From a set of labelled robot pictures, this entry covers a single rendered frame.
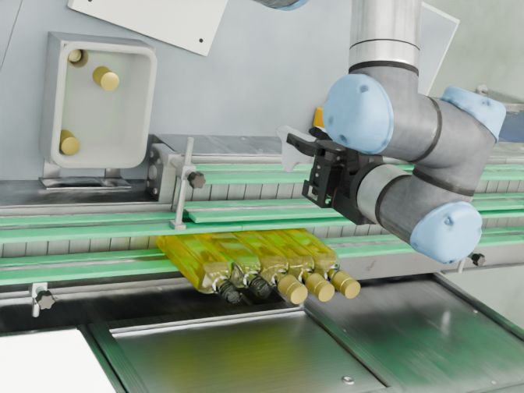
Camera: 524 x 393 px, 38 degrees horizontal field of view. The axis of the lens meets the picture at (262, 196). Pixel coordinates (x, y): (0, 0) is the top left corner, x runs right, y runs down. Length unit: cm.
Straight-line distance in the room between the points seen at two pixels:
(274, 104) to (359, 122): 87
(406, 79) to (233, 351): 70
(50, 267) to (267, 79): 60
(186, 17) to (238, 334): 59
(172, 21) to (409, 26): 70
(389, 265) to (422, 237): 94
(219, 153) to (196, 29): 24
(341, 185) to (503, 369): 71
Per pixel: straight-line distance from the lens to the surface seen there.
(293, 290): 128
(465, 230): 88
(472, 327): 173
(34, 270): 132
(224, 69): 154
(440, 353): 159
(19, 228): 130
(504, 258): 210
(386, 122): 77
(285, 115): 164
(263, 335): 141
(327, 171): 101
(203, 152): 143
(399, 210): 90
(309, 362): 136
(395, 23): 81
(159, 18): 143
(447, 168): 87
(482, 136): 87
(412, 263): 186
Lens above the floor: 208
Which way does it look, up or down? 52 degrees down
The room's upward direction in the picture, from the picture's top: 127 degrees clockwise
